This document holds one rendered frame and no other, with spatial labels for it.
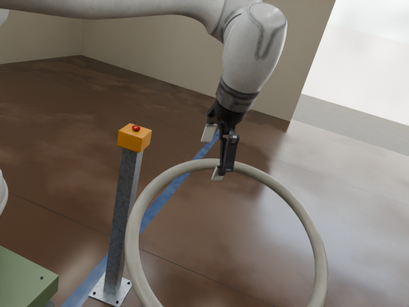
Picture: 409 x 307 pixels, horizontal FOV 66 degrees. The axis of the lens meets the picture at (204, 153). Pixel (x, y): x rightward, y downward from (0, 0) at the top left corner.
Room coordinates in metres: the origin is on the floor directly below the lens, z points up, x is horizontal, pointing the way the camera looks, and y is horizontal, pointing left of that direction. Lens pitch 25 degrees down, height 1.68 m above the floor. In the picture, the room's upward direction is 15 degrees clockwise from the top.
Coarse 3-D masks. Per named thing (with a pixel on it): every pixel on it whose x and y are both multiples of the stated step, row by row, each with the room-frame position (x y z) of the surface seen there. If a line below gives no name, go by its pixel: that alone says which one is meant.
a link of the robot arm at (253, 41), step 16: (240, 16) 0.63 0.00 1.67; (256, 16) 0.60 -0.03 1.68; (272, 16) 0.61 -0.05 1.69; (224, 32) 0.71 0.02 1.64; (240, 32) 0.61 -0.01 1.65; (256, 32) 0.59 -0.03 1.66; (272, 32) 0.60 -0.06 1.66; (224, 48) 0.66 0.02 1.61; (240, 48) 0.61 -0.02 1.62; (256, 48) 0.60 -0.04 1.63; (272, 48) 0.60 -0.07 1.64; (224, 64) 0.65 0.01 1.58; (240, 64) 0.61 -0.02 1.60; (256, 64) 0.61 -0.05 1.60; (272, 64) 0.62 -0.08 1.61; (224, 80) 0.65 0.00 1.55; (240, 80) 0.62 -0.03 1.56; (256, 80) 0.62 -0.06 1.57
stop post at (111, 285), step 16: (128, 128) 1.35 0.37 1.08; (144, 128) 1.39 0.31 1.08; (128, 144) 1.29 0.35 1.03; (144, 144) 1.32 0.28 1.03; (128, 160) 1.31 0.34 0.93; (128, 176) 1.31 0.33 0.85; (128, 192) 1.30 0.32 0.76; (128, 208) 1.30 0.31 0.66; (112, 224) 1.31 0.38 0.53; (112, 240) 1.31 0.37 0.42; (112, 256) 1.31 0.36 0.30; (112, 272) 1.31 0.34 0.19; (96, 288) 1.32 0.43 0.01; (112, 288) 1.30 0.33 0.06; (128, 288) 1.38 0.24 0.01; (112, 304) 1.24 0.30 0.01
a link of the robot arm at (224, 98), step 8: (224, 88) 0.65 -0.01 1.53; (216, 96) 0.69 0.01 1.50; (224, 96) 0.66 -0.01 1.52; (232, 96) 0.65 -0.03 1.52; (240, 96) 0.64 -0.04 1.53; (248, 96) 0.65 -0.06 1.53; (256, 96) 0.67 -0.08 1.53; (224, 104) 0.66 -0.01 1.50; (232, 104) 0.65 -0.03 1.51; (240, 104) 0.65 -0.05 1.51; (248, 104) 0.66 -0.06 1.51; (240, 112) 0.67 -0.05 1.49
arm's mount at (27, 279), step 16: (0, 256) 0.66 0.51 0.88; (16, 256) 0.67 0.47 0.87; (0, 272) 0.61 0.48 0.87; (16, 272) 0.62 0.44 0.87; (32, 272) 0.64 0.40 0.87; (48, 272) 0.65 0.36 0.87; (0, 288) 0.56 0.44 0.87; (16, 288) 0.58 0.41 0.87; (32, 288) 0.59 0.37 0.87; (48, 288) 0.61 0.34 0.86; (0, 304) 0.52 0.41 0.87; (16, 304) 0.53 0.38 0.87; (32, 304) 0.56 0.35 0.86
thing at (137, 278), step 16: (192, 160) 0.77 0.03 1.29; (208, 160) 0.78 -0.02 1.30; (160, 176) 0.69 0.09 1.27; (176, 176) 0.72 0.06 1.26; (256, 176) 0.79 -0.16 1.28; (144, 192) 0.63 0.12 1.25; (288, 192) 0.76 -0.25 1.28; (144, 208) 0.60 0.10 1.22; (304, 208) 0.73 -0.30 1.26; (128, 224) 0.55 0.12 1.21; (304, 224) 0.70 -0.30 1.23; (128, 240) 0.52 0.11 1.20; (320, 240) 0.66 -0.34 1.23; (128, 256) 0.49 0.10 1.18; (320, 256) 0.62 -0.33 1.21; (128, 272) 0.46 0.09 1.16; (320, 272) 0.58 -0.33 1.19; (144, 288) 0.44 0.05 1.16; (320, 288) 0.54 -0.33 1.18; (144, 304) 0.42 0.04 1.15; (160, 304) 0.42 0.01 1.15; (320, 304) 0.51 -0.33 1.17
